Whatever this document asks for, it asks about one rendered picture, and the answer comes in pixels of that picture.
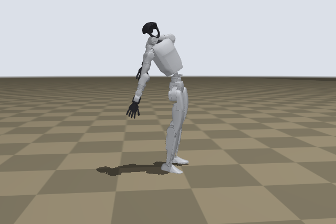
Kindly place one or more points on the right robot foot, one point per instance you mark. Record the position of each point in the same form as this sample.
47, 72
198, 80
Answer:
171, 169

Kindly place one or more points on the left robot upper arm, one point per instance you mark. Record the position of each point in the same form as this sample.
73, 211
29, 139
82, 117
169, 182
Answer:
154, 40

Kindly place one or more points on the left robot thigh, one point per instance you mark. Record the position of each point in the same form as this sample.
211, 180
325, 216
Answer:
185, 96

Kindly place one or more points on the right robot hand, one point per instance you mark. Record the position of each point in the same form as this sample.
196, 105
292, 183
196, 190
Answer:
133, 108

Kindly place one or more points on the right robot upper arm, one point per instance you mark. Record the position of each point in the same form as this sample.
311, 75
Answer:
147, 58

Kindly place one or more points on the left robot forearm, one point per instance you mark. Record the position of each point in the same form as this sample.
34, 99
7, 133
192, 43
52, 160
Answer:
148, 47

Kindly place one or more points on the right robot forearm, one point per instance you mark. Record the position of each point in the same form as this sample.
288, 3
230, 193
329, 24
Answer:
140, 88

